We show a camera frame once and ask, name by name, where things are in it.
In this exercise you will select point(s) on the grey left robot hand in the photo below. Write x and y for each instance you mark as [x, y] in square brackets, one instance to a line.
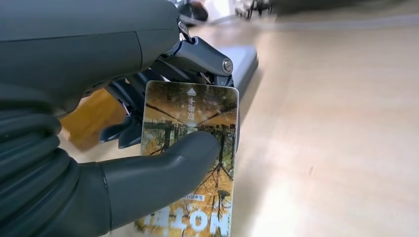
[65, 42]

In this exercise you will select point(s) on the open cardboard box yellow edge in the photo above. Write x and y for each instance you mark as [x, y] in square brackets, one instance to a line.
[85, 121]

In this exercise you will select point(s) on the autumn print plastic card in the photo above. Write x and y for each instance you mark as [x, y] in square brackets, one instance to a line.
[190, 111]

